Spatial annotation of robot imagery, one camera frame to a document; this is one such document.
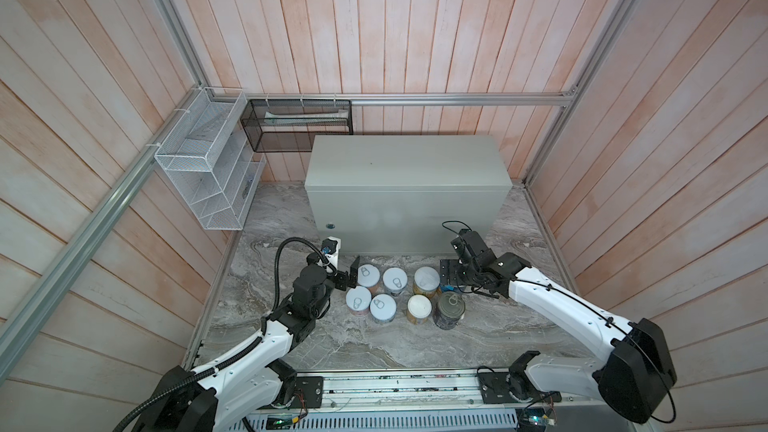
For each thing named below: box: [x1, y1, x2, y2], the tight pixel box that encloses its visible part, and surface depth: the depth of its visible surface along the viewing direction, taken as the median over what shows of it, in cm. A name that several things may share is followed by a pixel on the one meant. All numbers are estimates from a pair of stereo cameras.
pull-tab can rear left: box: [357, 264, 380, 288], surface depth 90 cm
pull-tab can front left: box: [345, 286, 372, 317], surface depth 85 cm
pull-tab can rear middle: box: [382, 267, 408, 295], surface depth 90 cm
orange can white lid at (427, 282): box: [412, 266, 442, 299], surface depth 87 cm
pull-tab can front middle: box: [369, 293, 397, 323], surface depth 84 cm
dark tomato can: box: [433, 291, 466, 331], surface depth 80 cm
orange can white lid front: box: [406, 294, 433, 325], surface depth 83 cm
